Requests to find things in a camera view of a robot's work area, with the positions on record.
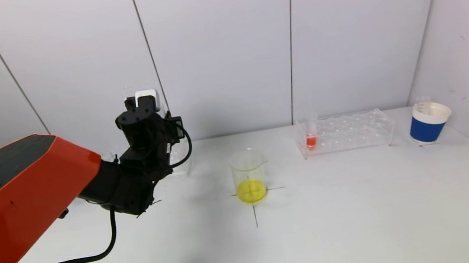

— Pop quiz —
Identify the clear glass beaker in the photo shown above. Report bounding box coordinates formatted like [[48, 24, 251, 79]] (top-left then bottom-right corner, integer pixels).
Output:
[[227, 146, 274, 206]]

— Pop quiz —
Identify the clear acrylic test tube rack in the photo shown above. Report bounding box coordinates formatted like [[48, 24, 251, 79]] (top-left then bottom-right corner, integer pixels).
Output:
[[102, 139, 195, 190], [293, 105, 399, 161]]

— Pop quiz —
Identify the red pigment test tube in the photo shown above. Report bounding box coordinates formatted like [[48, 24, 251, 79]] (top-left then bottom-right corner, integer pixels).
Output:
[[301, 111, 324, 151]]

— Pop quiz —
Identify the blue white paper cup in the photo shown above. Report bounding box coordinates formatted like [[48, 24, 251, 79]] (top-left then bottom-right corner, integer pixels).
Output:
[[405, 98, 457, 148]]

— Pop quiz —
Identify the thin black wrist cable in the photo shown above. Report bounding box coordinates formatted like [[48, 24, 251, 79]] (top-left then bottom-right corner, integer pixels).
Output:
[[163, 120, 196, 169]]

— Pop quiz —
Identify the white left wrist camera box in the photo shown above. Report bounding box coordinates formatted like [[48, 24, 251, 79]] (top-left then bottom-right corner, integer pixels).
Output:
[[123, 88, 162, 117]]

